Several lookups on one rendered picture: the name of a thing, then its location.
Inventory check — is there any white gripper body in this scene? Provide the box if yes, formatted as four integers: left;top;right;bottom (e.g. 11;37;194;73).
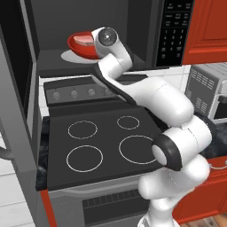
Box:
90;29;103;59

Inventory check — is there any steak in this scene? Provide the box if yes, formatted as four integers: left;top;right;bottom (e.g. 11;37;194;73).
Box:
72;33;96;47

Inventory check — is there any red bowl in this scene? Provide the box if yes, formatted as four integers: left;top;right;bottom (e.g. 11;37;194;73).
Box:
67;31;100;60

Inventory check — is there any white microwave turntable plate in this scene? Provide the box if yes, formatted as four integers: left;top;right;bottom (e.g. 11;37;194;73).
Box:
60;49;100;65

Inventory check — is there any black microwave oven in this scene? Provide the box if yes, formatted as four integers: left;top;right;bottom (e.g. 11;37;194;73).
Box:
20;0;195;79

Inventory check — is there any grey microwave door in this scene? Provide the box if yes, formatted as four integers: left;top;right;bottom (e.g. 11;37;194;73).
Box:
0;0;51;227

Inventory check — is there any grey oven door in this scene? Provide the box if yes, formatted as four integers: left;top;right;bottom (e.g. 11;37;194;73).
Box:
48;178;154;227

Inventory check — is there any red base cupboard door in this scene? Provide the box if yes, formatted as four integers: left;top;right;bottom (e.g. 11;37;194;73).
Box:
172;178;227;224

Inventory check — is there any black stove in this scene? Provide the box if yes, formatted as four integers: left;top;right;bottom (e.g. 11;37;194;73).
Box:
35;74;178;227

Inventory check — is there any silver toaster oven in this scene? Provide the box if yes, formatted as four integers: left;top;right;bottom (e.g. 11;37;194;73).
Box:
184;63;227;122

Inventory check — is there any red drawer front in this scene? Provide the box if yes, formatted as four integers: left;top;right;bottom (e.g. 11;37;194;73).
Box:
206;155;227;182

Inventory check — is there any red wall cupboard door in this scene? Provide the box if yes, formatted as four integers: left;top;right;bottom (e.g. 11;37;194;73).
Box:
182;0;227;66

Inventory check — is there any grey microwave door handle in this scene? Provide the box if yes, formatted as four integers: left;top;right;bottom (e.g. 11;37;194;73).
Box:
0;146;16;161

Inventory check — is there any grey oven door handle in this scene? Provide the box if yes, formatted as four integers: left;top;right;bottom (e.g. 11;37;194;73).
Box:
57;180;143;197

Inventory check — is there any silver drawer handle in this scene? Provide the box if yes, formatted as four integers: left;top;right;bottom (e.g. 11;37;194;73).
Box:
207;163;227;171

